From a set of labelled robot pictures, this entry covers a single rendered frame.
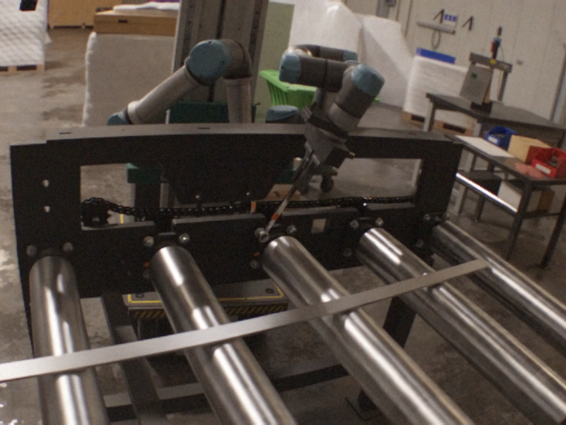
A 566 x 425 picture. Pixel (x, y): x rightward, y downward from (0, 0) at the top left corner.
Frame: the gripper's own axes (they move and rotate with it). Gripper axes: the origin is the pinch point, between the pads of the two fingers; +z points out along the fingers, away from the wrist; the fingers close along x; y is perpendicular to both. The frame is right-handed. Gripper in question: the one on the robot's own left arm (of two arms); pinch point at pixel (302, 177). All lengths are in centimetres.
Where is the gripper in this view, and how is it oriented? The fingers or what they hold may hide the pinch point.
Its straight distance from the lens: 122.6
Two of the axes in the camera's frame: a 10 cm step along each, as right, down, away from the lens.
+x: -3.1, -6.6, 6.9
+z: -4.9, 7.3, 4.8
